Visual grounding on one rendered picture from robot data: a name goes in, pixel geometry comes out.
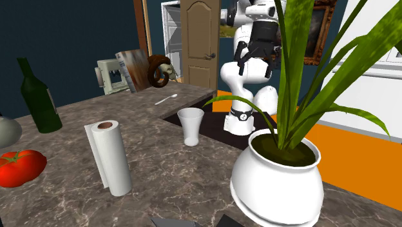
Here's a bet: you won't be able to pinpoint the white cabinet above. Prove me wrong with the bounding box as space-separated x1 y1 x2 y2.
316 0 402 144

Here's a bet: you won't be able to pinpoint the beige coffee machine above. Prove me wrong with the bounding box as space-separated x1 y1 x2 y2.
95 58 130 96

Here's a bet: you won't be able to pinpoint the green plant in white pot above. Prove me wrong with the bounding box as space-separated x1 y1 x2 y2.
202 0 402 227

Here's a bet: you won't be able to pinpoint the black flat object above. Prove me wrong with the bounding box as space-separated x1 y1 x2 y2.
216 213 245 227

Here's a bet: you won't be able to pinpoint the brown horned ram skull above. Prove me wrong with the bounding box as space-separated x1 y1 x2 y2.
146 54 178 89

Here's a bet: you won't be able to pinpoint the white panelled door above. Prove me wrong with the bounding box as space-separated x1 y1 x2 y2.
160 0 183 80

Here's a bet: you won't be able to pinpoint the gold framed wall picture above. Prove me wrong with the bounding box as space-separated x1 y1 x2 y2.
301 0 339 66

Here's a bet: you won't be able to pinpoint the grey round vase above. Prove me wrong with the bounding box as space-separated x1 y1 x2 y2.
0 115 23 150

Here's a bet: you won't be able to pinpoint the landscape wall picture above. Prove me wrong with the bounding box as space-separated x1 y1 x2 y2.
219 22 238 39

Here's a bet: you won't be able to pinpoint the white cup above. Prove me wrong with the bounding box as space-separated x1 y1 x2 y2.
177 107 206 147

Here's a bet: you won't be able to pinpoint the white spoon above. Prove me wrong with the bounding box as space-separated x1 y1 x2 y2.
154 94 178 106

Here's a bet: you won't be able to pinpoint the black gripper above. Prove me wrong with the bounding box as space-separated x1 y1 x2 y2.
233 21 282 79

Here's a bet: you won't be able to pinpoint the white paper towel roll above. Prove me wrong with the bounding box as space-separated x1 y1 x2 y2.
83 119 133 197

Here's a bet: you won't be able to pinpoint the dark robot stand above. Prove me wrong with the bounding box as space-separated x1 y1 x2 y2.
162 110 278 151

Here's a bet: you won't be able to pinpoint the dark green wine bottle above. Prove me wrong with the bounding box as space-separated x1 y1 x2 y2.
16 57 63 134

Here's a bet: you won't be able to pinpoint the tan wooden door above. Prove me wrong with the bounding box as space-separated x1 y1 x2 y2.
180 0 222 91

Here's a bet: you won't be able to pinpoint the red tomato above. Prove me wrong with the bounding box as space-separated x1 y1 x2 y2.
0 149 48 189

